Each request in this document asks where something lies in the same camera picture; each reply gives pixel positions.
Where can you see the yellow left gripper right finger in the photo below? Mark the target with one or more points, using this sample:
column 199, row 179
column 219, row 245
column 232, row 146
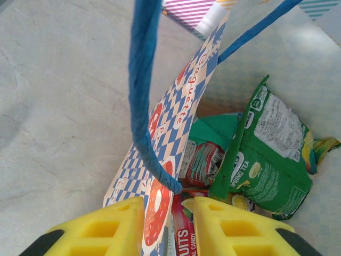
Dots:
column 239, row 234

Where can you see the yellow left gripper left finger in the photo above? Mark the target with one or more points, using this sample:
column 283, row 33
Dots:
column 101, row 234

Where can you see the red yellow fruit candy packet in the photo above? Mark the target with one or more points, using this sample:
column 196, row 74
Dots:
column 182, row 240

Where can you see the green spring tea packet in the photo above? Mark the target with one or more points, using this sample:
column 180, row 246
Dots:
column 266, row 165

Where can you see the teal red snack packet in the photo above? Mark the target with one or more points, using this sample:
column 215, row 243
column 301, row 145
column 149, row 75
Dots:
column 205, row 160

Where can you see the blue checkered paper bag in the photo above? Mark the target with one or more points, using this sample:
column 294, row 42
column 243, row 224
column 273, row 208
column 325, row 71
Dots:
column 183, row 106

